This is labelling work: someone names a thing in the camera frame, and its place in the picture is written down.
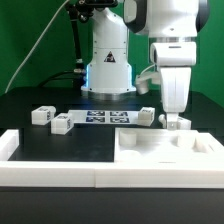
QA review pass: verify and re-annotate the black cable post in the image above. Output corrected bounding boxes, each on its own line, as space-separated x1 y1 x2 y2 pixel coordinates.
65 0 93 75

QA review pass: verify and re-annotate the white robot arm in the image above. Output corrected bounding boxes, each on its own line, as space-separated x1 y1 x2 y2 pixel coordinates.
81 0 210 130

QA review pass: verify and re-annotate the black cable on table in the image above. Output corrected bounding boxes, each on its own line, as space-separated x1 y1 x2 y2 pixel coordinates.
39 69 84 88

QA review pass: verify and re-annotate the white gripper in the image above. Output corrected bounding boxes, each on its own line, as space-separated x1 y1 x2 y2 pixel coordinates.
160 67 191 130

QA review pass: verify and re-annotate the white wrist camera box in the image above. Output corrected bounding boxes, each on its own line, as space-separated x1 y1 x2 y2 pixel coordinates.
150 42 196 67

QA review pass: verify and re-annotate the grey cable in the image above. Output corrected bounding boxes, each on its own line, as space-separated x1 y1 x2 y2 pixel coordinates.
4 0 71 95

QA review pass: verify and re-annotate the white marker sheet with tags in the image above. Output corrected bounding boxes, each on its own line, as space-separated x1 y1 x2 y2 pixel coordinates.
68 110 138 125

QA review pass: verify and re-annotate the white U-shaped fence wall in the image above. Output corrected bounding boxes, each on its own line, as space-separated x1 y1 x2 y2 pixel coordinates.
0 129 224 189

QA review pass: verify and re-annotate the white square tabletop part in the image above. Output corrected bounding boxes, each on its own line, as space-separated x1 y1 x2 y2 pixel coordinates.
114 128 224 163

